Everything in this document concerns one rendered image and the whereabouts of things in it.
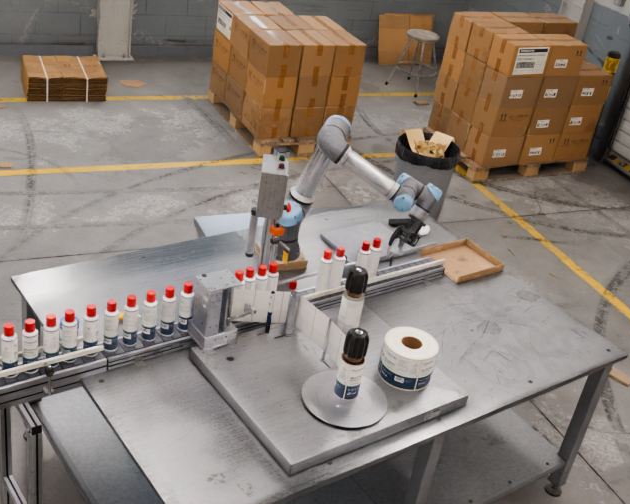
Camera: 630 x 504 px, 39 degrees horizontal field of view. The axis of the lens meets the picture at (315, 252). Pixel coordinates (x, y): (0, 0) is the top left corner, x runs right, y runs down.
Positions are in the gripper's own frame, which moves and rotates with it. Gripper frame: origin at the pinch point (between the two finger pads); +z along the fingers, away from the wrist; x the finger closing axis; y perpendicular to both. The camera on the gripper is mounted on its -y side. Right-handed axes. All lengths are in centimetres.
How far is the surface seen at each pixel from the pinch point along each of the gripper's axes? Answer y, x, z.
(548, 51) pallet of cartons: -178, 258, -161
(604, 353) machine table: 80, 58, -15
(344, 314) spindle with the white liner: 29, -40, 23
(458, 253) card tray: -7, 55, -14
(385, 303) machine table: 12.3, 1.6, 17.9
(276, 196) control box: -1, -75, -2
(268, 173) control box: -3, -82, -8
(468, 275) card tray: 13.2, 42.1, -9.1
